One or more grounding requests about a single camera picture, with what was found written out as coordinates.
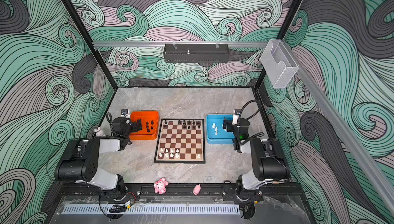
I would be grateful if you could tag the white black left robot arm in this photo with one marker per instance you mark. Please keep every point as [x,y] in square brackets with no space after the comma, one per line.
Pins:
[80,160]

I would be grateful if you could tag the clear acrylic wall box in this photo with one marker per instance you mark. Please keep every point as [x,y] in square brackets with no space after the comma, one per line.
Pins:
[279,63]

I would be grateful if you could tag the brown cream chessboard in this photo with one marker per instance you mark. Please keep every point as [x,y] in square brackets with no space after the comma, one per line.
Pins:
[180,141]

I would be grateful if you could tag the orange plastic tray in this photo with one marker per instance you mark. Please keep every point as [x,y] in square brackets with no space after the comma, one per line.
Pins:
[150,125]

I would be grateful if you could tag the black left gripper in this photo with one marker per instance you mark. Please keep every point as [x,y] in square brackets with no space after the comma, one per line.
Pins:
[137,125]

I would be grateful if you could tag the small pink pig figurine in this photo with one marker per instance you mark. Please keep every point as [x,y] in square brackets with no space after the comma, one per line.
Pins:
[197,189]

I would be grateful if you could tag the pink pig plush toy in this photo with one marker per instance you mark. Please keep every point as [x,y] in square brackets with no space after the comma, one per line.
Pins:
[160,186]

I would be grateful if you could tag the aluminium right wall rail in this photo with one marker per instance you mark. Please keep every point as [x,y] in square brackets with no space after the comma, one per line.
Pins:
[315,84]

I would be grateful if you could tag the black perforated wall shelf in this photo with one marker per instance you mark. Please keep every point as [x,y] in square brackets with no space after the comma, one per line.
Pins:
[188,53]

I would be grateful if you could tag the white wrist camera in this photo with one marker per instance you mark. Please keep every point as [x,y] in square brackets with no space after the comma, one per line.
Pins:
[236,115]
[124,112]

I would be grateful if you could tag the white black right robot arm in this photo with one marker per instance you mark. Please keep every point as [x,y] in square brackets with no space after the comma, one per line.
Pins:
[267,167]

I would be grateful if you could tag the white rabbit pink base figurine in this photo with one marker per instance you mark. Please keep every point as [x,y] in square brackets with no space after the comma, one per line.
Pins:
[99,133]

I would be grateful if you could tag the white slotted cable duct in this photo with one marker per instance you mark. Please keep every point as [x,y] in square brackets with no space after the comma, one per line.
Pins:
[154,209]

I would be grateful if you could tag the aluminium back wall rail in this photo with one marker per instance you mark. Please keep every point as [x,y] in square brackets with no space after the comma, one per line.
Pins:
[140,43]

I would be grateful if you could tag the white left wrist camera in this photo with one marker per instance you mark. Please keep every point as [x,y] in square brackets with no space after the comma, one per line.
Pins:
[124,112]

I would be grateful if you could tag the black front mounting rail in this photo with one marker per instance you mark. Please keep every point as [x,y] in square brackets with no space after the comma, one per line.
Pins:
[225,191]

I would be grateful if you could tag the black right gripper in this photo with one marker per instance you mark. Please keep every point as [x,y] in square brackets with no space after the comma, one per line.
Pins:
[227,125]

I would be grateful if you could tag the aluminium wall rail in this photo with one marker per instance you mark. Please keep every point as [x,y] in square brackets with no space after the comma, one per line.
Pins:
[315,84]
[140,43]

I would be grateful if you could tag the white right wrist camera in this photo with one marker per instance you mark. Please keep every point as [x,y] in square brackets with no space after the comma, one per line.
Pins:
[236,115]

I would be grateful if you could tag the blue plastic tray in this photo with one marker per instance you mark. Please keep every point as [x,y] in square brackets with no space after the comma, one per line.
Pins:
[216,134]

